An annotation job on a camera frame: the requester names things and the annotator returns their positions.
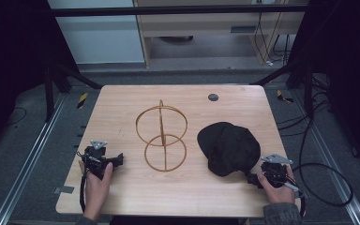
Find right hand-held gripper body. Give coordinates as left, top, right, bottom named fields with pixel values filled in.
left=257, top=153, right=295, bottom=189

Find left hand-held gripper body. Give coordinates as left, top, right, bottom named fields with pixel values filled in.
left=77, top=140, right=117, bottom=181

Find black cap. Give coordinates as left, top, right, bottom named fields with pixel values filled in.
left=196, top=121, right=262, bottom=178

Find wooden ring hat stand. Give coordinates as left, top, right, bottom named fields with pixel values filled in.
left=134, top=98, right=188, bottom=173

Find person's right hand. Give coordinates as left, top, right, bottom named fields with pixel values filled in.
left=256, top=164, right=296, bottom=206

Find person's left hand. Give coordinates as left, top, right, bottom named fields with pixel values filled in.
left=78, top=160, right=114, bottom=219

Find grey tape piece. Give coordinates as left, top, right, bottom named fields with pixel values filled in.
left=53, top=185, right=75, bottom=195

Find yellow black striped tape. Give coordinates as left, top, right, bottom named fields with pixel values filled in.
left=76, top=91, right=89, bottom=110
left=276, top=89, right=294, bottom=104

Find black metal stand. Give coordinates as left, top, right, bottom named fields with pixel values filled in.
left=249, top=57, right=315, bottom=118
left=43, top=60, right=103, bottom=123

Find white cabinet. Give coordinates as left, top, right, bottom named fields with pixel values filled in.
left=47, top=0, right=146, bottom=66

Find black curtain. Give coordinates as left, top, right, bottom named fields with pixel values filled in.
left=0, top=0, right=79, bottom=158
left=289, top=0, right=360, bottom=174

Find light wooden desk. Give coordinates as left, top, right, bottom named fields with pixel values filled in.
left=133, top=0, right=309, bottom=69

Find black horizontal metal bar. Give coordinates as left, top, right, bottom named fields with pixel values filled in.
left=48, top=4, right=308, bottom=18

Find left hand-held gripper black cable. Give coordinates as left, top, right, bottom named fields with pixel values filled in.
left=79, top=170, right=90, bottom=214

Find hand-held gripper black cable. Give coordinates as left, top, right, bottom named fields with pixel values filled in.
left=79, top=170, right=90, bottom=214
left=292, top=162, right=354, bottom=218

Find aluminium floor rail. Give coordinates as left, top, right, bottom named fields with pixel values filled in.
left=0, top=93, right=68, bottom=225
left=289, top=88, right=360, bottom=225

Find right hand-held gripper black cable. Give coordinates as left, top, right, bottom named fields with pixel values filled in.
left=292, top=162, right=354, bottom=218

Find black floor cables bundle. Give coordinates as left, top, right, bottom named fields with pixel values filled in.
left=276, top=73, right=338, bottom=139

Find thin black floor cable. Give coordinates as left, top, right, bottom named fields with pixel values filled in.
left=5, top=106, right=28, bottom=127

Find hanging black desk cables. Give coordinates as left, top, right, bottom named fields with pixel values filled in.
left=253, top=11, right=293, bottom=66

